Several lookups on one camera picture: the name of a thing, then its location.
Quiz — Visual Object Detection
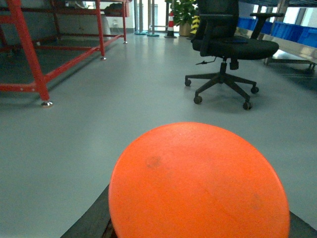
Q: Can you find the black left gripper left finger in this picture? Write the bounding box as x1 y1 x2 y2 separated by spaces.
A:
61 185 114 238

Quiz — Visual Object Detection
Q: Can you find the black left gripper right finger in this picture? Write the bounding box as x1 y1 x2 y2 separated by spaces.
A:
288 212 317 238

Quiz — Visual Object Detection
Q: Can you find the orange cylindrical capacitor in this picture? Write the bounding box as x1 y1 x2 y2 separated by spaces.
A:
108 122 290 238

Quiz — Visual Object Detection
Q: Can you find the red white traffic cone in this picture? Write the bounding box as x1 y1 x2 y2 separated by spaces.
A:
164 11 176 39

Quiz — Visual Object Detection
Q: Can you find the black office chair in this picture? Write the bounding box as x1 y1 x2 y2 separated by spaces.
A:
185 0 283 110

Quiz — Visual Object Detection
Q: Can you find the potted green plant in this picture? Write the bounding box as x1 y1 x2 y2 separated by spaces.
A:
165 0 197 37

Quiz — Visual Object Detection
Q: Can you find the red metal frame table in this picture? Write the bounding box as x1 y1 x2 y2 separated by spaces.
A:
0 0 129 108

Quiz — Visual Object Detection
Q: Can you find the yellow black striped post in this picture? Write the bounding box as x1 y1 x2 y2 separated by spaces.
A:
190 15 200 38

